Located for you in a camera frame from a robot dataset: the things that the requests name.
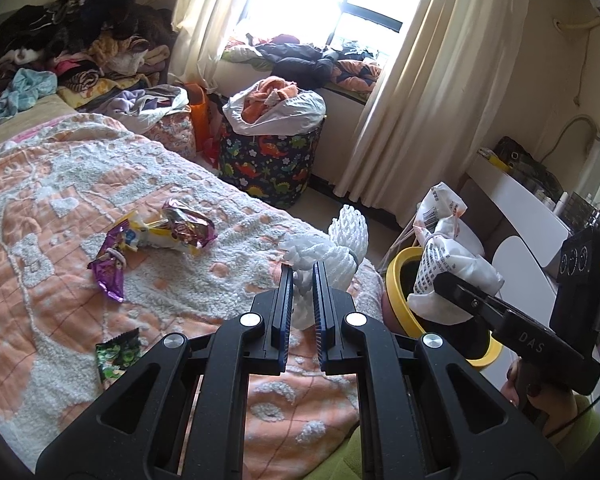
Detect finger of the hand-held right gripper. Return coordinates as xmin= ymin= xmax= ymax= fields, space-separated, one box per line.
xmin=432 ymin=272 xmax=511 ymax=333

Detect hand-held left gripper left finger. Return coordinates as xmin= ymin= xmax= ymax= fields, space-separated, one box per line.
xmin=35 ymin=265 xmax=296 ymax=480

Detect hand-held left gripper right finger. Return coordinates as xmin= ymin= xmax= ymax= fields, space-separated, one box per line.
xmin=311 ymin=262 xmax=566 ymax=480

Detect white plastic packet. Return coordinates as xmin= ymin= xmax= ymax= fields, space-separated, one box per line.
xmin=407 ymin=182 xmax=505 ymax=323

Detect white foam fruit net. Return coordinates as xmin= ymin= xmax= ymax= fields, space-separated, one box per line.
xmin=279 ymin=203 xmax=368 ymax=331

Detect yellow rimmed trash can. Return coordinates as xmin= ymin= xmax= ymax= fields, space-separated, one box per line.
xmin=384 ymin=247 xmax=503 ymax=368

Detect shiny purple foil wrapper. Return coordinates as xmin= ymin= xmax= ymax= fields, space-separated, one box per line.
xmin=161 ymin=199 xmax=218 ymax=256

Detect purple snack wrapper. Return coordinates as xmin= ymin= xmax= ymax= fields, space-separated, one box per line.
xmin=87 ymin=245 xmax=126 ymax=303

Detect person's right hand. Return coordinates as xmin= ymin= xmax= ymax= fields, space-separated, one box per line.
xmin=500 ymin=364 xmax=593 ymax=441

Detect white dressing table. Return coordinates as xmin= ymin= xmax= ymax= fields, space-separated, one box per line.
xmin=465 ymin=152 xmax=573 ymax=268

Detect clear cosmetics organizer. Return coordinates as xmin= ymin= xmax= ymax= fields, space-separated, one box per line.
xmin=562 ymin=192 xmax=600 ymax=233

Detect yellow flat item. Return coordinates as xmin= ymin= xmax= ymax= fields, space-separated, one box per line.
xmin=477 ymin=147 xmax=511 ymax=171

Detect black bag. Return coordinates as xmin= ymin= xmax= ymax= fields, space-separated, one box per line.
xmin=492 ymin=136 xmax=563 ymax=201

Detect dinosaur print laundry basket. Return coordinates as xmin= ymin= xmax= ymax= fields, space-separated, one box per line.
xmin=217 ymin=115 xmax=326 ymax=208

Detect green snack wrapper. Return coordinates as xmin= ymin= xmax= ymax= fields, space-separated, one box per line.
xmin=95 ymin=327 xmax=143 ymax=391

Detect white plastic bag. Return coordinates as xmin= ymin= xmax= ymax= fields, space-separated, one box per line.
xmin=222 ymin=77 xmax=327 ymax=136

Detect wide cream curtain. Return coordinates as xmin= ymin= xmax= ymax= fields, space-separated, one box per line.
xmin=330 ymin=0 xmax=533 ymax=211

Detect pink floral bag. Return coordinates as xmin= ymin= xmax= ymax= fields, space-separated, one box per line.
xmin=147 ymin=110 xmax=198 ymax=163

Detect orange bag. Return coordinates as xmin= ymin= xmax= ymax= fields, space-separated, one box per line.
xmin=187 ymin=82 xmax=211 ymax=153

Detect orange garment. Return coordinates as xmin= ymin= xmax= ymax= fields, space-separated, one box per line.
xmin=242 ymin=77 xmax=301 ymax=123

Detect clothes on windowsill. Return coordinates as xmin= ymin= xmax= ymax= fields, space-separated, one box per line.
xmin=225 ymin=32 xmax=383 ymax=93

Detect lavender and white garment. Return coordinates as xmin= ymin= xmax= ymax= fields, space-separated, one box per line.
xmin=77 ymin=85 xmax=191 ymax=133

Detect orange and white patterned blanket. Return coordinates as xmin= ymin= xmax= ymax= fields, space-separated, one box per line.
xmin=0 ymin=112 xmax=386 ymax=480

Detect narrow cream curtain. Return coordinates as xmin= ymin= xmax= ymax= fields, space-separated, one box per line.
xmin=170 ymin=0 xmax=268 ymax=96

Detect bed with beige sheet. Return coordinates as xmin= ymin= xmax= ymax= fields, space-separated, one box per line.
xmin=0 ymin=95 xmax=381 ymax=480

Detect light blue garment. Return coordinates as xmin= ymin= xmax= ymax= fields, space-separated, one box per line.
xmin=0 ymin=67 xmax=58 ymax=126

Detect pile of dark clothes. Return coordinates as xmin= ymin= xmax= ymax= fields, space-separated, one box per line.
xmin=0 ymin=0 xmax=178 ymax=111

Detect grey hose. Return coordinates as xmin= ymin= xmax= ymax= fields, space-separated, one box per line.
xmin=537 ymin=115 xmax=600 ymax=166

